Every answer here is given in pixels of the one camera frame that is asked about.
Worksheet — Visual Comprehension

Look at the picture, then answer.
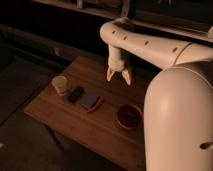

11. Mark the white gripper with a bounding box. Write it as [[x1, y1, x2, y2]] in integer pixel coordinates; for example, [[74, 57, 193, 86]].
[[107, 45, 132, 85]]

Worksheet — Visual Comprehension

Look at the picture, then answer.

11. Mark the black rectangular block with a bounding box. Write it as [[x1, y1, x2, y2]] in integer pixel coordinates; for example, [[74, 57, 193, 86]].
[[68, 86, 84, 103]]

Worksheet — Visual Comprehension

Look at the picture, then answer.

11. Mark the blue sponge on red tray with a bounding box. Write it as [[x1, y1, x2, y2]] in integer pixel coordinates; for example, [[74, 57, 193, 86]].
[[81, 93, 104, 113]]

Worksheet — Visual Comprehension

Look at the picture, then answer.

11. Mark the wooden table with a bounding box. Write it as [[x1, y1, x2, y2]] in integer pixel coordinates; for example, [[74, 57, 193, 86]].
[[25, 57, 153, 171]]

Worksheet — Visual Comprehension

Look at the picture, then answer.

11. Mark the white wall outlet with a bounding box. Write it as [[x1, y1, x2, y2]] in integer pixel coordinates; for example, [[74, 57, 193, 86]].
[[54, 47, 60, 56]]

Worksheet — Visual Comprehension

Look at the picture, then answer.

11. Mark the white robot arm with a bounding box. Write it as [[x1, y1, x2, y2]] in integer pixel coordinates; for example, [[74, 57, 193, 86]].
[[100, 17, 213, 171]]

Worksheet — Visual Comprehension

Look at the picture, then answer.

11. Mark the wooden wall shelf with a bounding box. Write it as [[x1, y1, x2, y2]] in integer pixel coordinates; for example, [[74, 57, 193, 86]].
[[32, 0, 213, 42]]

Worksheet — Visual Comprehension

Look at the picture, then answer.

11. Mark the red round bowl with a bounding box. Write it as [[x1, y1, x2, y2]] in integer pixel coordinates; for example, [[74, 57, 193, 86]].
[[116, 104, 143, 130]]

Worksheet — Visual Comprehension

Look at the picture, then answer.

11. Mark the white paper cup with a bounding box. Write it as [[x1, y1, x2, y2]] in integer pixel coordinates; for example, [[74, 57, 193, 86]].
[[51, 76, 68, 96]]

